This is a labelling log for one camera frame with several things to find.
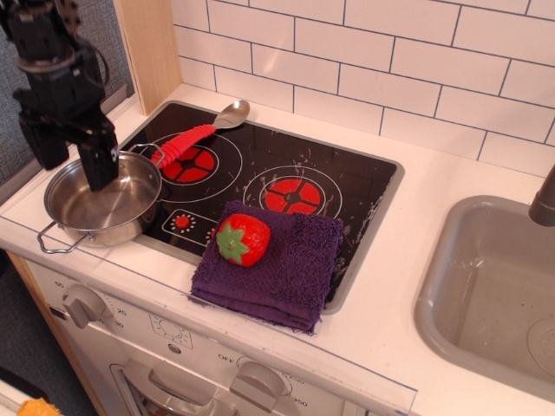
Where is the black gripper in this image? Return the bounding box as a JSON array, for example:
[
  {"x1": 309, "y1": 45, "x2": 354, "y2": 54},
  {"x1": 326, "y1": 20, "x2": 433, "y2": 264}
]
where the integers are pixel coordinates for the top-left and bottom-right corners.
[{"x1": 14, "y1": 60, "x2": 119, "y2": 192}]

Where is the stainless steel pot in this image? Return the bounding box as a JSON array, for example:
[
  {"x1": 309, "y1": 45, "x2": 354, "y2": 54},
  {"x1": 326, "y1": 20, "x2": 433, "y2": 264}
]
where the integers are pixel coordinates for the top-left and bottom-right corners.
[{"x1": 37, "y1": 143, "x2": 166, "y2": 254}]

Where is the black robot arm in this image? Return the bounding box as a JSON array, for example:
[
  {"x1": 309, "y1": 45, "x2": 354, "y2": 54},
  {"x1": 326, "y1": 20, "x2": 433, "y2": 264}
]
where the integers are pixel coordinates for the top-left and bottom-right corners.
[{"x1": 1, "y1": 1, "x2": 119, "y2": 192}]

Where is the grey timer knob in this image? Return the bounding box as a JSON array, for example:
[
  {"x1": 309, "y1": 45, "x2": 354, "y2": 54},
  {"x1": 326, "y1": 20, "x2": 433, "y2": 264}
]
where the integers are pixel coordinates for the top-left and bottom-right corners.
[{"x1": 62, "y1": 284, "x2": 107, "y2": 328}]

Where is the red plastic strawberry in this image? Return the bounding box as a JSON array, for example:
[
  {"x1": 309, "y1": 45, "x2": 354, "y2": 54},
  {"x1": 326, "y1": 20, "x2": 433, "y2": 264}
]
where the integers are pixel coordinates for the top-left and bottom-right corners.
[{"x1": 215, "y1": 213, "x2": 271, "y2": 267}]

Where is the black toy stovetop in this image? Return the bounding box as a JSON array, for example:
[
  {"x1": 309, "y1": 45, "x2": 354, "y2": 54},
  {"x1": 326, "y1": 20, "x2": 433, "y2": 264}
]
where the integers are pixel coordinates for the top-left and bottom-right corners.
[{"x1": 139, "y1": 121, "x2": 404, "y2": 315}]

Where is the folded purple towel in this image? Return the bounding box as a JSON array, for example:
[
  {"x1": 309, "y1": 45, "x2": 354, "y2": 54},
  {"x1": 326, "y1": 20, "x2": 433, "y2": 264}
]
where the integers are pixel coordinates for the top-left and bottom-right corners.
[{"x1": 192, "y1": 201, "x2": 343, "y2": 333}]

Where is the orange object at corner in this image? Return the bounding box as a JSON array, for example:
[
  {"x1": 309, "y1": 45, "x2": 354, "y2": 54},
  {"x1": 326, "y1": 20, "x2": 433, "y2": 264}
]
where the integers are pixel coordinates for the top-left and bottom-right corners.
[{"x1": 16, "y1": 398, "x2": 62, "y2": 416}]

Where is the grey oven knob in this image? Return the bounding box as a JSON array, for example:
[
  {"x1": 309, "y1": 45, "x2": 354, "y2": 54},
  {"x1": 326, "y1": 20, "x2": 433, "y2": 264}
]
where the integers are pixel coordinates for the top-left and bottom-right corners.
[{"x1": 230, "y1": 361, "x2": 285, "y2": 413}]

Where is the grey plastic sink basin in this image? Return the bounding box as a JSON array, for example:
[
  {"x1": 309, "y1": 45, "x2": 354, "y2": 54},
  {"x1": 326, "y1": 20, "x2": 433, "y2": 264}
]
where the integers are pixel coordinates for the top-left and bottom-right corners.
[{"x1": 415, "y1": 196, "x2": 554, "y2": 401}]

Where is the grey faucet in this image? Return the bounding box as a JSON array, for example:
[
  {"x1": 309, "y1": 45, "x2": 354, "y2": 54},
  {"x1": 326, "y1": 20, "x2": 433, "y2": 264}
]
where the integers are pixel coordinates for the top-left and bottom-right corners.
[{"x1": 528, "y1": 166, "x2": 555, "y2": 227}]

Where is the wooden side post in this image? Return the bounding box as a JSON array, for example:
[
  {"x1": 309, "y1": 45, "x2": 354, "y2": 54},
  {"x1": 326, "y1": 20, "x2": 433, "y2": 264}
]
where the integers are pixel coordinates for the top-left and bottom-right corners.
[{"x1": 114, "y1": 0, "x2": 182, "y2": 115}]

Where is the red handled metal spoon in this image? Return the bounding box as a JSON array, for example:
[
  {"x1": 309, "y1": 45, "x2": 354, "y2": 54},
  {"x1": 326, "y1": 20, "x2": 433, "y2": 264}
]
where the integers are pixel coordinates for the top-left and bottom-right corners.
[{"x1": 151, "y1": 100, "x2": 251, "y2": 169}]

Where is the grey oven door handle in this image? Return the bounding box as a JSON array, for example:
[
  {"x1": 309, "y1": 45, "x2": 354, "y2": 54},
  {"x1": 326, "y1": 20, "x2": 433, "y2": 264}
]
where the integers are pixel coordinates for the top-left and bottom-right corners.
[{"x1": 121, "y1": 360, "x2": 216, "y2": 415}]

